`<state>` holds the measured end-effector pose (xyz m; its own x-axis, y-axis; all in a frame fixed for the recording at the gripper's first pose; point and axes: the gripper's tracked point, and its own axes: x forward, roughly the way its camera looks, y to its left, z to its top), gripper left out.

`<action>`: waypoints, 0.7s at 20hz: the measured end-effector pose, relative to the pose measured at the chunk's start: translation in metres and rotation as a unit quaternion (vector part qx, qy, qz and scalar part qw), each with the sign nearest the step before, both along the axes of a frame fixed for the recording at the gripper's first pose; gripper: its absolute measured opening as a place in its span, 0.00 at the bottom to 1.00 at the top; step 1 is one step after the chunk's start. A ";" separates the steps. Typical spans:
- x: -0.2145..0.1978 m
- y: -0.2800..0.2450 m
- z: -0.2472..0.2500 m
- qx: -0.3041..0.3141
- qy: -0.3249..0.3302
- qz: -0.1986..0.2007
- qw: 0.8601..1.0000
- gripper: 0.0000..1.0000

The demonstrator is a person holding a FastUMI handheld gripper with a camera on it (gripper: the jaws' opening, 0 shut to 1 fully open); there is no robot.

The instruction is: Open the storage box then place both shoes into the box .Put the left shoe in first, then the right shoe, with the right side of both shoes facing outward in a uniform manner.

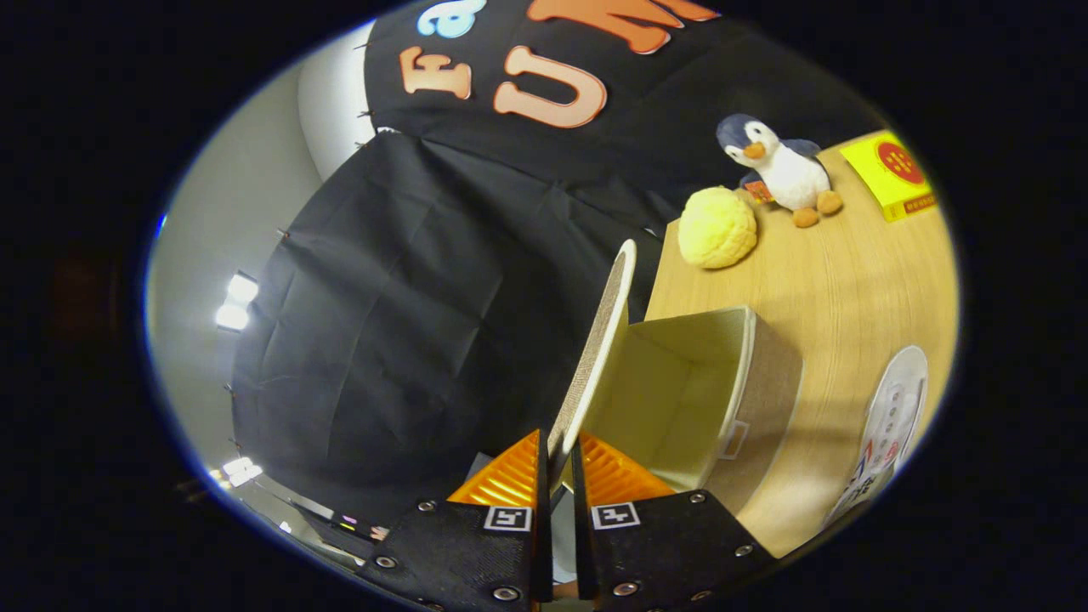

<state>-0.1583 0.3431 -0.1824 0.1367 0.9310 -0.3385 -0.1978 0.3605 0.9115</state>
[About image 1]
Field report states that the white canvas shoe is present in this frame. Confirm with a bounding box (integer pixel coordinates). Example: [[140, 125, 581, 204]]
[[823, 344, 929, 530]]

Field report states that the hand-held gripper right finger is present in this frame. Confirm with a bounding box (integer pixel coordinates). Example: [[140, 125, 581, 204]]
[[569, 431, 778, 612]]

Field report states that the black backdrop cloth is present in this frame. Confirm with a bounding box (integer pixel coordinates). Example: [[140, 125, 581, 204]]
[[231, 0, 889, 528]]

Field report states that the yellow book with red label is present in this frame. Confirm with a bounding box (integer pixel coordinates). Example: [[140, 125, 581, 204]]
[[840, 130, 938, 224]]

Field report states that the yellow bun plush toy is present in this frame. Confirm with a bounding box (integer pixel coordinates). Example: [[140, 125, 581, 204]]
[[677, 186, 757, 270]]

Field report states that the penguin plush toy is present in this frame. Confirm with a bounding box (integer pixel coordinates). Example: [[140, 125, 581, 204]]
[[716, 113, 844, 229]]

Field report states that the brown fabric storage box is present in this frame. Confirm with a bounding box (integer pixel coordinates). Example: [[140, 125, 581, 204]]
[[578, 304, 805, 517]]

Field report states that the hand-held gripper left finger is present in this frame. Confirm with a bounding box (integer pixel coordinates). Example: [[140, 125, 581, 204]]
[[355, 428, 555, 612]]

